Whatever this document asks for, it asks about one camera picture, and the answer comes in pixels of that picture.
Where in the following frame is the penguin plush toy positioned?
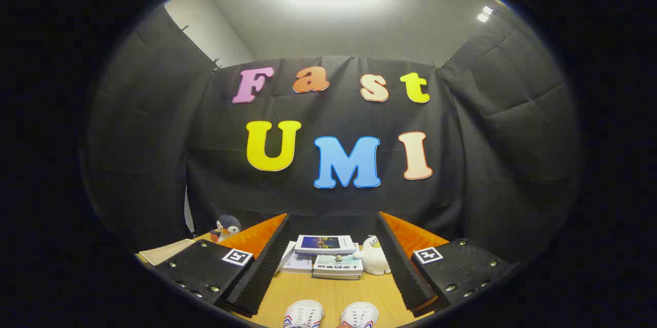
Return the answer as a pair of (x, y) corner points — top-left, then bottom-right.
(209, 215), (242, 243)

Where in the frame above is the white duck plush toy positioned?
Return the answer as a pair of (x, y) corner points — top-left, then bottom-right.
(353, 236), (392, 276)

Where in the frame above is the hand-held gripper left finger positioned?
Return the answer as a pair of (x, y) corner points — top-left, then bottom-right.
(152, 214), (291, 317)

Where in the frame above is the white text-covered book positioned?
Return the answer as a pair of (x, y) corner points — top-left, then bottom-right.
(279, 242), (315, 274)

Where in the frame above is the white canvas shoe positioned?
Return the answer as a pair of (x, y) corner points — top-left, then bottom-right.
(282, 300), (325, 328)
(340, 301), (379, 328)

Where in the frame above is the beige fabric storage box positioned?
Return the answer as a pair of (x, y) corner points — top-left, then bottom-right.
(139, 238), (197, 266)

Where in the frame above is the book with blue cover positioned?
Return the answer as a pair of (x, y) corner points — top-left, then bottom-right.
(294, 235), (356, 256)

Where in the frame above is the thick book with teal cover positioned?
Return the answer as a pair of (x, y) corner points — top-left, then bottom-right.
(312, 254), (364, 277)

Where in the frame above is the black backdrop cloth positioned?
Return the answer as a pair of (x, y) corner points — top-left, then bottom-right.
(82, 5), (583, 267)

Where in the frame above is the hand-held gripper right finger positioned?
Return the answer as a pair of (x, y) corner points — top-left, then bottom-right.
(377, 211), (519, 318)

